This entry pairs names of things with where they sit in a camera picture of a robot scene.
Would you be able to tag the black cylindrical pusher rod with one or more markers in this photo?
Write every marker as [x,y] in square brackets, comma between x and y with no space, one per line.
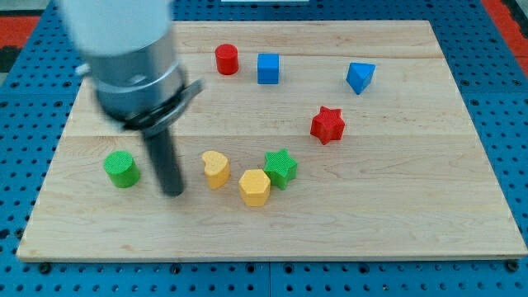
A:
[163,156]

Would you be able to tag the green cylinder block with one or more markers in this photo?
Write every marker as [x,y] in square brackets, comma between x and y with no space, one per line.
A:
[121,168]

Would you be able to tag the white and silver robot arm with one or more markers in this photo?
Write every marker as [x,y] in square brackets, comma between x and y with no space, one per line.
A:
[139,81]

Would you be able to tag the yellow heart block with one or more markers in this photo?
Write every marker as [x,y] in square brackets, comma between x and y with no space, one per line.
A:
[216,168]

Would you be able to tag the yellow hexagon block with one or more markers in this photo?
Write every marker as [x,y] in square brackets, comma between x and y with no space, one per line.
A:
[254,187]

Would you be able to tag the green star block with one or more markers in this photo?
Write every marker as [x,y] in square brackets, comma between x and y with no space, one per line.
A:
[280,167]

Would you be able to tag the red cylinder block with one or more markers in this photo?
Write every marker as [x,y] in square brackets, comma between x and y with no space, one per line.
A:
[226,57]

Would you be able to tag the light wooden board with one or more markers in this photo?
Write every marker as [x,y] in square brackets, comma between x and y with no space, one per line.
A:
[409,180]

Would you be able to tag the blue cube block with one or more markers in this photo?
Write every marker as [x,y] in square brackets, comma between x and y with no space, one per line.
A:
[268,68]

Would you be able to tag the red star block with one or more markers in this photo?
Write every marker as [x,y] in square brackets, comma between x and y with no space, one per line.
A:
[328,125]

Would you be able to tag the blue triangular prism block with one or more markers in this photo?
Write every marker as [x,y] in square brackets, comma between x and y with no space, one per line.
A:
[359,76]

